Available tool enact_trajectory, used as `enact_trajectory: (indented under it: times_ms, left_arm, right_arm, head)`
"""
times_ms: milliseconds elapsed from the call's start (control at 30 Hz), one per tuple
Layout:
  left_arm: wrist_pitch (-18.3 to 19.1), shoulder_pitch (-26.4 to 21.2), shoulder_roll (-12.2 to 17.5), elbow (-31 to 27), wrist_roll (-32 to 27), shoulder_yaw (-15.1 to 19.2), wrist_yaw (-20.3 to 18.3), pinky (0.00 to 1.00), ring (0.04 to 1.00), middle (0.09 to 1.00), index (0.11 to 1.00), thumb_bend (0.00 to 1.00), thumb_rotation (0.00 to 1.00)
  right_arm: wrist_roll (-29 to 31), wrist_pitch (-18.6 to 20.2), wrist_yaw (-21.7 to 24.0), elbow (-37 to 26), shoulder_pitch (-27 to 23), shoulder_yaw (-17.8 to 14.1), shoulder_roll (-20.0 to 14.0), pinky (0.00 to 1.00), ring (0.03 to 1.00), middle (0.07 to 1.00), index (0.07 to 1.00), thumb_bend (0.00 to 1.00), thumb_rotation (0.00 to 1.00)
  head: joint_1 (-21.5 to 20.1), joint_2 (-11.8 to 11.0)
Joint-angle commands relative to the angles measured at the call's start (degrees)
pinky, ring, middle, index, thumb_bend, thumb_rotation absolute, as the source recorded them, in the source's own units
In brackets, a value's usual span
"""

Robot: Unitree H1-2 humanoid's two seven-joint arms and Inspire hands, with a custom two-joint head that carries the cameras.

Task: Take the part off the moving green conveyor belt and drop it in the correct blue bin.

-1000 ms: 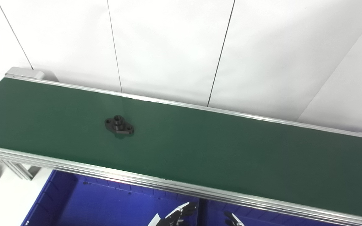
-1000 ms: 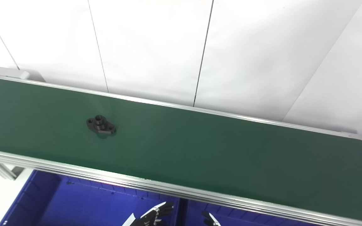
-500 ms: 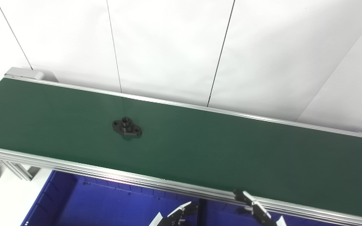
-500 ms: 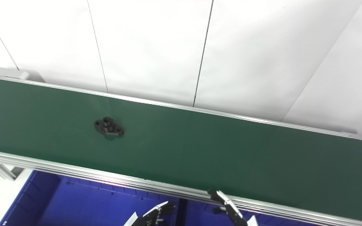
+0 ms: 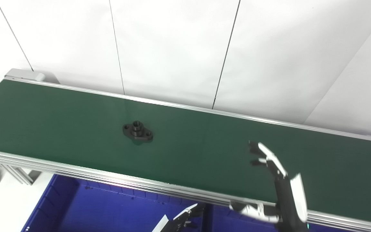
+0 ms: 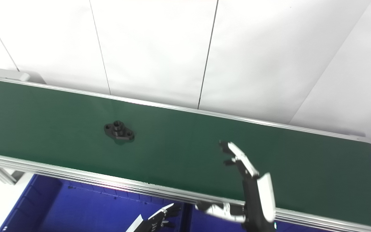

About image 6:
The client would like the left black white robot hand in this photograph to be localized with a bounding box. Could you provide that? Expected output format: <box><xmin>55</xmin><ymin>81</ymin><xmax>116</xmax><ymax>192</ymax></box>
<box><xmin>126</xmin><ymin>203</ymin><xmax>181</xmax><ymax>232</ymax></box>

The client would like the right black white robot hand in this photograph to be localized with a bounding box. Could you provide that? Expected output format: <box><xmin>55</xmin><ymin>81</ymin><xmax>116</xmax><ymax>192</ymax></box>
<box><xmin>195</xmin><ymin>141</ymin><xmax>276</xmax><ymax>232</ymax></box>

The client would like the black flanged metal part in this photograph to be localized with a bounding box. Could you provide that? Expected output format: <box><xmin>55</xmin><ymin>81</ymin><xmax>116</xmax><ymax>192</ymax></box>
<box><xmin>104</xmin><ymin>120</ymin><xmax>135</xmax><ymax>142</ymax></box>

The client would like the green conveyor belt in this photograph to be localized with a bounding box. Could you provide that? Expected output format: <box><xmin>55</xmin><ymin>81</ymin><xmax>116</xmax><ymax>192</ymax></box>
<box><xmin>0</xmin><ymin>77</ymin><xmax>371</xmax><ymax>232</ymax></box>
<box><xmin>0</xmin><ymin>80</ymin><xmax>371</xmax><ymax>230</ymax></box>

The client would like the aluminium conveyor support leg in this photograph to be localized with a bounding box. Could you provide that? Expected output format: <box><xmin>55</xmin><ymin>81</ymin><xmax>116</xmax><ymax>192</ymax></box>
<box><xmin>0</xmin><ymin>164</ymin><xmax>25</xmax><ymax>185</ymax></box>

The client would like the grey conveyor end cover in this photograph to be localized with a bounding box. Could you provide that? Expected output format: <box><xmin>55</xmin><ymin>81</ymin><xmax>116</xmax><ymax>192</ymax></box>
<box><xmin>0</xmin><ymin>68</ymin><xmax>32</xmax><ymax>82</ymax></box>

